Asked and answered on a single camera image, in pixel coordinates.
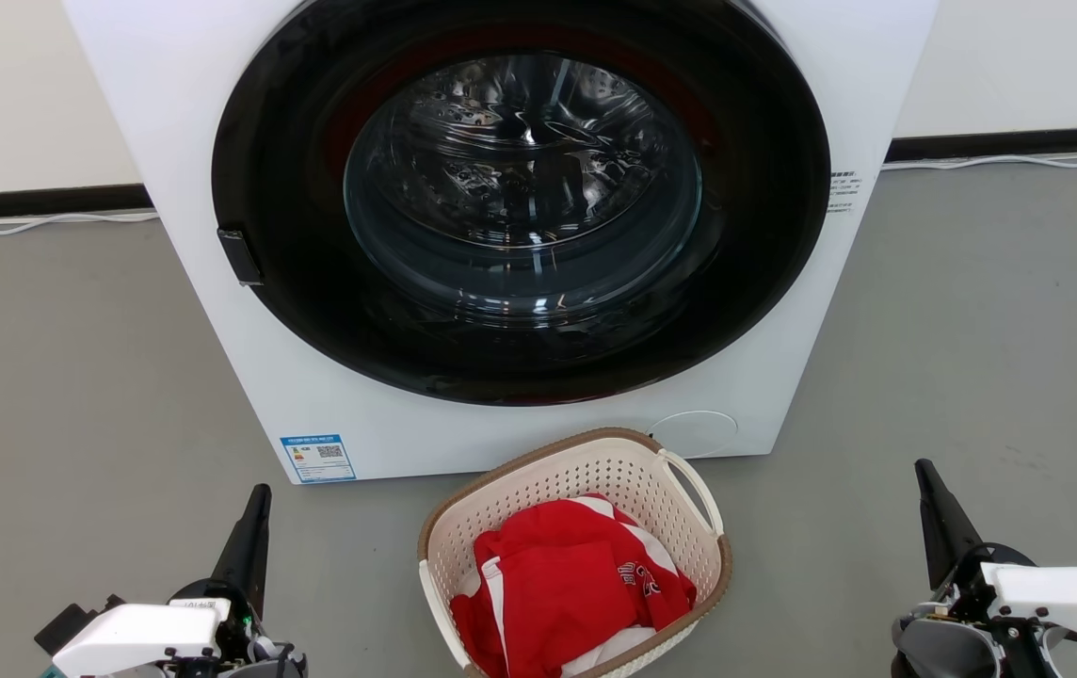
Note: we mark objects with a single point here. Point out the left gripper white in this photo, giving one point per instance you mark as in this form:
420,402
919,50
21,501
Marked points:
138,636

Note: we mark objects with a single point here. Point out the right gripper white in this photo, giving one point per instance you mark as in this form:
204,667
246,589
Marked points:
1056,593

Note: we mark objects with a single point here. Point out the beige perforated laundry basket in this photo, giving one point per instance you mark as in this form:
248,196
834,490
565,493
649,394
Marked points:
586,471

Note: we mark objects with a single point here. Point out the blue energy label sticker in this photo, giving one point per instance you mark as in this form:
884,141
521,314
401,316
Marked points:
317,459

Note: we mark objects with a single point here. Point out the white washing machine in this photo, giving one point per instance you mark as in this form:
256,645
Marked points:
218,311

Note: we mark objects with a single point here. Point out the round white filter cover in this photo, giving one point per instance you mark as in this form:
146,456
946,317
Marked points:
694,435

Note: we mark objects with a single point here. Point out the red and white garment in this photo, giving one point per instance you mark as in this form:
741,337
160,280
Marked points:
557,584

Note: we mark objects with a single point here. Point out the round black washer door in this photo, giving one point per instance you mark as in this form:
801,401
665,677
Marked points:
294,235

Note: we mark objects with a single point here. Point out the white text sticker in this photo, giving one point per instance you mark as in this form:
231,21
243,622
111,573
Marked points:
843,193

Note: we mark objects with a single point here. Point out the black baseboard strip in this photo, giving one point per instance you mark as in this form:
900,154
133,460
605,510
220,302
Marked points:
30,201
1019,142

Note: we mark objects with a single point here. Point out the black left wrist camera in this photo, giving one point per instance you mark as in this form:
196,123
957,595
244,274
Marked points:
68,626

